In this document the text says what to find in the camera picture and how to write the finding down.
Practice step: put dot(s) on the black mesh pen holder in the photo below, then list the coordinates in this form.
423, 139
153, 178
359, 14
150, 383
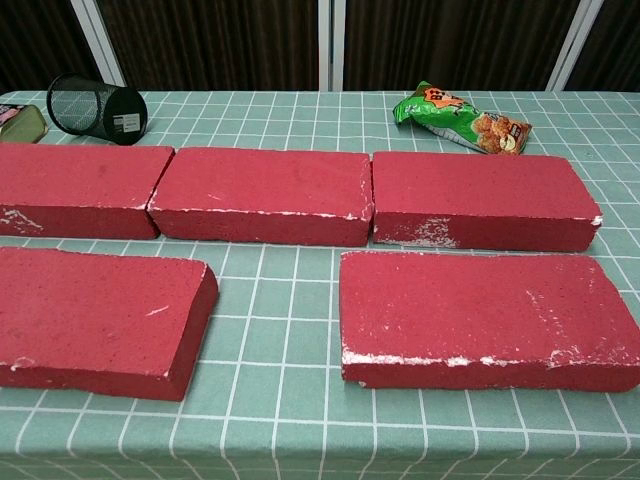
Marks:
120, 120

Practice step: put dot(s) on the green snack bag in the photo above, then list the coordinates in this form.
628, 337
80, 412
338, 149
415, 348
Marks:
450, 117

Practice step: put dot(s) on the white partition post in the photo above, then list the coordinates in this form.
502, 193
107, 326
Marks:
575, 45
331, 45
97, 40

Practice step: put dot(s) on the dark ribbed partition panel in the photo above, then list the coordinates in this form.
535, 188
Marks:
450, 40
620, 45
215, 45
35, 40

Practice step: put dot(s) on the dark flat package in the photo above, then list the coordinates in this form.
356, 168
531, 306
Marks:
22, 125

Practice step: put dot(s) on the green checked tablecloth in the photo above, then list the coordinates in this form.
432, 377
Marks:
280, 380

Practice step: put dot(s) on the red brick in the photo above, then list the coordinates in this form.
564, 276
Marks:
75, 175
475, 190
90, 320
465, 310
260, 185

